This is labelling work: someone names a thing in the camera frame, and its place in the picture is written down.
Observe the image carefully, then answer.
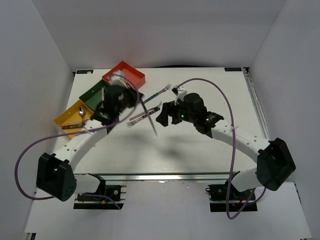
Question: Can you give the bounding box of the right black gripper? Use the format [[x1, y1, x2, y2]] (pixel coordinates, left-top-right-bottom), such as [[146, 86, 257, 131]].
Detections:
[[156, 97, 197, 127]]

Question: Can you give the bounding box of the teal handled fork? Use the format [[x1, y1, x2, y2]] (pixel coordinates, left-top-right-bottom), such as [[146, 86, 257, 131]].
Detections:
[[143, 83, 172, 104]]

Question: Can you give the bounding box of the black handled knife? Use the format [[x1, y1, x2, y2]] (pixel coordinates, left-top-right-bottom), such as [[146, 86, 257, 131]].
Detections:
[[139, 98, 158, 137]]

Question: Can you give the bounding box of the black handled fork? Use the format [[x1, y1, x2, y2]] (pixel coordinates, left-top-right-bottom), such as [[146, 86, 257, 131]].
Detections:
[[126, 107, 160, 128]]

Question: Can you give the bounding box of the teal handled spoon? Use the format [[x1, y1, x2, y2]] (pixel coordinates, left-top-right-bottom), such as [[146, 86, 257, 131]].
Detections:
[[78, 106, 86, 125]]

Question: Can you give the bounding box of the black handled spoon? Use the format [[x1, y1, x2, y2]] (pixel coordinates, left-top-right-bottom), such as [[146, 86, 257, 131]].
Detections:
[[61, 124, 83, 130]]

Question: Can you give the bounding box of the pink handled fork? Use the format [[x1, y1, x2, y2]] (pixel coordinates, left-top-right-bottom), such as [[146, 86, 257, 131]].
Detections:
[[129, 101, 162, 121]]

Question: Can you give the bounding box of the teal handled knife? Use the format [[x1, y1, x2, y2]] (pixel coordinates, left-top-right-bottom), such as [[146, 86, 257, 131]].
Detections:
[[101, 87, 105, 101]]

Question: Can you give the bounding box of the pink handled spoon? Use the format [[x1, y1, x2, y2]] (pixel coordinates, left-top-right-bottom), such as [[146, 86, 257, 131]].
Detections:
[[59, 122, 83, 127]]

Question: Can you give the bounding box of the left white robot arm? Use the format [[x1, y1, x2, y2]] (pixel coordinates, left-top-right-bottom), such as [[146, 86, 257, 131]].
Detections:
[[36, 85, 143, 202]]

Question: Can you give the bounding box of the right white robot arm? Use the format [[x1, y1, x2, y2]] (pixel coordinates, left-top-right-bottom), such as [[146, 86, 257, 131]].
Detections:
[[156, 93, 296, 200]]

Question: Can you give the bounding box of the green square container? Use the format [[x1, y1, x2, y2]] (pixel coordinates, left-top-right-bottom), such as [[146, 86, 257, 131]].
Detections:
[[79, 79, 110, 111]]

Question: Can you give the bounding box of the red square container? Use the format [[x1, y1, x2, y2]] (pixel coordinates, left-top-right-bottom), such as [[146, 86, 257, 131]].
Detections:
[[102, 61, 146, 89]]

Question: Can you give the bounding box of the yellow square container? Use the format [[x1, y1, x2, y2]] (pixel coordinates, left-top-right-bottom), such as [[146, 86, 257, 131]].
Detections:
[[53, 99, 94, 133]]

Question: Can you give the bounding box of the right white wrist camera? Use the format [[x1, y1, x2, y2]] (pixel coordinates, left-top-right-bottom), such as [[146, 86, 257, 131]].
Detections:
[[172, 85, 188, 106]]

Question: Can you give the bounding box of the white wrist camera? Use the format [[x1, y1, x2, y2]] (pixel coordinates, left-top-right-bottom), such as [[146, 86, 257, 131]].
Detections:
[[172, 85, 188, 106], [108, 70, 127, 88]]

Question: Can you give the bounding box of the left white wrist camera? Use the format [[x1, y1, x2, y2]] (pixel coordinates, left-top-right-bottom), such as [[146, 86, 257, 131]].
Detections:
[[108, 70, 127, 88]]

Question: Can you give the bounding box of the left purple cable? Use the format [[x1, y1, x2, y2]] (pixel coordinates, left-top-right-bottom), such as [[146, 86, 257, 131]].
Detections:
[[14, 74, 141, 201]]

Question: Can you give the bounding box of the purple cable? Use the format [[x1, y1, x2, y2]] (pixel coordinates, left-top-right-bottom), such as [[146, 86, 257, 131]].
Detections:
[[14, 74, 141, 201], [172, 77, 267, 220]]

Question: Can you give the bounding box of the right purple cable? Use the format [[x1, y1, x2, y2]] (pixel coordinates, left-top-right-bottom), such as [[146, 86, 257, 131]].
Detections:
[[172, 77, 267, 220]]

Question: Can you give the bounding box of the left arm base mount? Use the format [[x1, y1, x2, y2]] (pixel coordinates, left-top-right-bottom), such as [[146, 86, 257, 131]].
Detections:
[[73, 174, 127, 210]]

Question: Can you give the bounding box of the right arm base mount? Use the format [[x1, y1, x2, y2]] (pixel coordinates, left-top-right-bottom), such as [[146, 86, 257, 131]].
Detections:
[[205, 183, 258, 213]]

